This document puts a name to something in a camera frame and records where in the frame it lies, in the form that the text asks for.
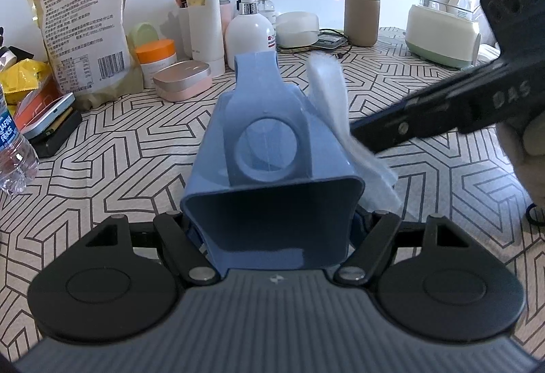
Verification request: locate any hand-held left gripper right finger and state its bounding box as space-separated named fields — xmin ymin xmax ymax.
xmin=333 ymin=207 xmax=469 ymax=285

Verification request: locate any yellow packet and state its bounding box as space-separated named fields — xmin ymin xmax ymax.
xmin=0 ymin=58 xmax=52 ymax=105

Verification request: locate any blue plastic container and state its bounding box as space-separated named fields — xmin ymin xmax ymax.
xmin=180 ymin=51 xmax=364 ymax=271

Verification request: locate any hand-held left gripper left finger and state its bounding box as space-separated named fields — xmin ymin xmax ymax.
xmin=79 ymin=212 xmax=222 ymax=286

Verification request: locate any geometric patterned tablecloth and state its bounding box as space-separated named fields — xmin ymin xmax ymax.
xmin=0 ymin=26 xmax=545 ymax=361

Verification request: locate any white cream tube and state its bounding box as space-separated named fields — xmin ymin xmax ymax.
xmin=186 ymin=0 xmax=225 ymax=76

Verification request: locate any white pump bottle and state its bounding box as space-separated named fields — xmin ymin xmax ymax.
xmin=225 ymin=0 xmax=277 ymax=71

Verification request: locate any white round box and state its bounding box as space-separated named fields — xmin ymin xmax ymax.
xmin=275 ymin=11 xmax=321 ymax=49

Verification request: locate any black cable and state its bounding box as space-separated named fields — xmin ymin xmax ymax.
xmin=319 ymin=29 xmax=354 ymax=59

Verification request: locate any clear water bottle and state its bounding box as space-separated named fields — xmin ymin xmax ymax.
xmin=0 ymin=83 xmax=40 ymax=194

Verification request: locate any white paper towel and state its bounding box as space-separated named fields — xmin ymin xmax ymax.
xmin=307 ymin=55 xmax=403 ymax=217

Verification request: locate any taupe case with loop handle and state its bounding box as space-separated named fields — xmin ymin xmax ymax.
xmin=333 ymin=0 xmax=379 ymax=48

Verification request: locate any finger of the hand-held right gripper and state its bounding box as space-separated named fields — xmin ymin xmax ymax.
xmin=349 ymin=99 xmax=468 ymax=153
xmin=370 ymin=61 xmax=506 ymax=120

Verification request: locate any orange box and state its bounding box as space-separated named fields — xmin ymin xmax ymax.
xmin=15 ymin=79 xmax=64 ymax=118

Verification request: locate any pink tin case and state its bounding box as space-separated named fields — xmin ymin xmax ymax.
xmin=152 ymin=61 xmax=212 ymax=102

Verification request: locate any glass kettle on green base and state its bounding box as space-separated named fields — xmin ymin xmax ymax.
xmin=404 ymin=0 xmax=501 ymax=69

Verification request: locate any flat grey device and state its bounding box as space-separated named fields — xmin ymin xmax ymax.
xmin=277 ymin=30 xmax=346 ymax=54

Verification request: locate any pale green round lid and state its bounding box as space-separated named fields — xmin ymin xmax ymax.
xmin=128 ymin=21 xmax=159 ymax=52

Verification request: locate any white pen cup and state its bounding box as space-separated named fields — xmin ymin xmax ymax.
xmin=176 ymin=4 xmax=192 ymax=61

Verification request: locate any tan food bag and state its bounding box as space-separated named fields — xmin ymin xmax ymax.
xmin=23 ymin=0 xmax=144 ymax=110

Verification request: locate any silver flat device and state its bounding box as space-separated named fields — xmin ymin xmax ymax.
xmin=21 ymin=92 xmax=76 ymax=140

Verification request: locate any silver black tape roll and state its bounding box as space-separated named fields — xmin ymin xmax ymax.
xmin=0 ymin=45 xmax=34 ymax=71

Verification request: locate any person's right hand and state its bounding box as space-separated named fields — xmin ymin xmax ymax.
xmin=497 ymin=111 xmax=545 ymax=203

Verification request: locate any orange lid jar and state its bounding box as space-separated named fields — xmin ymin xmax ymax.
xmin=135 ymin=38 xmax=177 ymax=89

